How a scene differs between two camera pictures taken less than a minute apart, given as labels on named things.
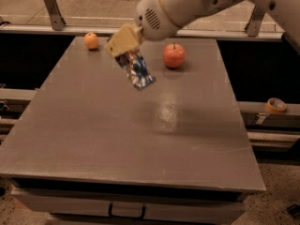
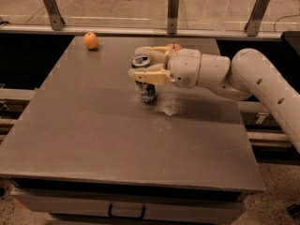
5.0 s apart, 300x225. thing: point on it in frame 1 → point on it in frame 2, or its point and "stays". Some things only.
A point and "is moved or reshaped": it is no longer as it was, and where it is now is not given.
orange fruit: x=91 y=39 stays
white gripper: x=151 y=13 → x=185 y=67
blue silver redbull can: x=136 y=67 is moved or reshaped
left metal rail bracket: x=56 y=19 stays
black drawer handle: x=111 y=207 stays
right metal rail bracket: x=252 y=26 stays
